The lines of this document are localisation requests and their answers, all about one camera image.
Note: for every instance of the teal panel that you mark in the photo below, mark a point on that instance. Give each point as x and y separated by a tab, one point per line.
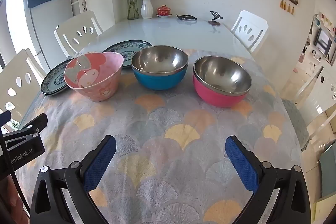
328	171

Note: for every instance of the dark framed screen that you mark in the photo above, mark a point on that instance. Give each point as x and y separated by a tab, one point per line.
324	41

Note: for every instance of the grey refrigerator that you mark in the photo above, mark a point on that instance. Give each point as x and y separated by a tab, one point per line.
47	29

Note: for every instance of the yellow hanging tassels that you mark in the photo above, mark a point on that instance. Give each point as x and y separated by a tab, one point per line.
288	6

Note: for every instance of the black phone stand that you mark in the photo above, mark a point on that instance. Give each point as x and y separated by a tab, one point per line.
214	15

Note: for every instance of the pastel fan patterned tablecloth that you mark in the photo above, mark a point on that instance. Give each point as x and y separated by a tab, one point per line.
168	119

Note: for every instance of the white dining chair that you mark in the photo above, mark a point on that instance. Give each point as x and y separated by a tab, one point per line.
68	27
252	22
23	64

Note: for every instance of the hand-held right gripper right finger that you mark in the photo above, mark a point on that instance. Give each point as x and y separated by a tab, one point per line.
242	163

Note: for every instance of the black folded object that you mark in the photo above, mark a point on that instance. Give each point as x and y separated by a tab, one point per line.
187	18

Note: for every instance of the blue floral patterned plate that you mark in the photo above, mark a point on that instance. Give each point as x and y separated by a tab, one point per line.
53	79
126	47
50	94

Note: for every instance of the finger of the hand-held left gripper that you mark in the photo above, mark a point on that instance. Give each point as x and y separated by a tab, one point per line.
5	117
35	121

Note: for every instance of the red lidded teacup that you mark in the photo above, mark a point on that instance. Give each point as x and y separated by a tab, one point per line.
163	10

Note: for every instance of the pink cartoon bowl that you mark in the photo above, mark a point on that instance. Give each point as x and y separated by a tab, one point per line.
92	77

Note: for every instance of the pink steel bowl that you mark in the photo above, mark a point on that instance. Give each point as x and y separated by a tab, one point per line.
218	95

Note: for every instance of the blue steel bowl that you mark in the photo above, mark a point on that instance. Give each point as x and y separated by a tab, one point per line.
157	79

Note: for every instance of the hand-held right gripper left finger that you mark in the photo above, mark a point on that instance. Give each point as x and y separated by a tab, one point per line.
99	163

